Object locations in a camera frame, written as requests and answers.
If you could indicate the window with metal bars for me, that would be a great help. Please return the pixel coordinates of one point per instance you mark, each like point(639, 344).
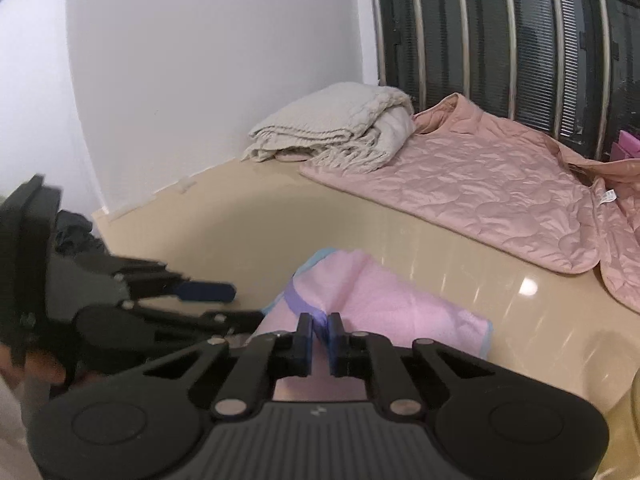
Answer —
point(500, 35)

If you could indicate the magenta box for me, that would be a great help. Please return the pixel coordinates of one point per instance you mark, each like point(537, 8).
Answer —
point(627, 146)

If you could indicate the beige knit blanket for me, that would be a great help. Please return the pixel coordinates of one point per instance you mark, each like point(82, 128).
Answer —
point(330, 120)

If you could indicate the pink shirt with purple trim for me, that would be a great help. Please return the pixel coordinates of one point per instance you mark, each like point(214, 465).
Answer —
point(390, 305)

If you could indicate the pink quilted blanket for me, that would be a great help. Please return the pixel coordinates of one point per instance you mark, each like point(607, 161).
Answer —
point(475, 185)

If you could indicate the dark cloth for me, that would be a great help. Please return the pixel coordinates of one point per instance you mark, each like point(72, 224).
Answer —
point(75, 232)

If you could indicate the person's left hand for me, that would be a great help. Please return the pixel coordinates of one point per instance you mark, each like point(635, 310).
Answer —
point(42, 367)

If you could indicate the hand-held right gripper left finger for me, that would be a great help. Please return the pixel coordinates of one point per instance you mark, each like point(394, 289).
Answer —
point(302, 340)

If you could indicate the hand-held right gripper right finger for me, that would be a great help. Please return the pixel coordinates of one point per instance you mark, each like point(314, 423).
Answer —
point(336, 342)

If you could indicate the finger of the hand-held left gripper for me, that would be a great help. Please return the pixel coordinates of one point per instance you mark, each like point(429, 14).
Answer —
point(235, 319)
point(210, 291)

